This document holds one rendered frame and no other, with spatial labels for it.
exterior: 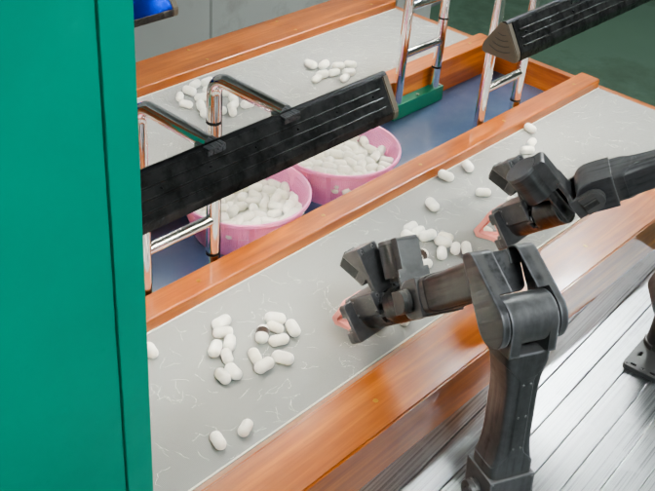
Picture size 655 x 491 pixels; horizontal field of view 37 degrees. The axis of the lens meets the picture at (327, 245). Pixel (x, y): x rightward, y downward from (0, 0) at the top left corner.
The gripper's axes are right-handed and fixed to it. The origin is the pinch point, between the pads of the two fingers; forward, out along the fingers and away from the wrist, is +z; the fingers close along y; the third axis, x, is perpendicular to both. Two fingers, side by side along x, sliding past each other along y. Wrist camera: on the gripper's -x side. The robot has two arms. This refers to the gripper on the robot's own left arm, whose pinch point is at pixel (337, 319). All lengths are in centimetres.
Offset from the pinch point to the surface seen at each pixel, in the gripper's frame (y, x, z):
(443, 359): -4.2, 11.6, -14.9
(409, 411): 8.5, 14.1, -17.1
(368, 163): -47, -20, 26
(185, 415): 31.8, 0.4, 2.2
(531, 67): -122, -23, 32
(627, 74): -305, 0, 116
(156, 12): -14, -64, 28
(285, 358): 13.5, 0.7, -0.7
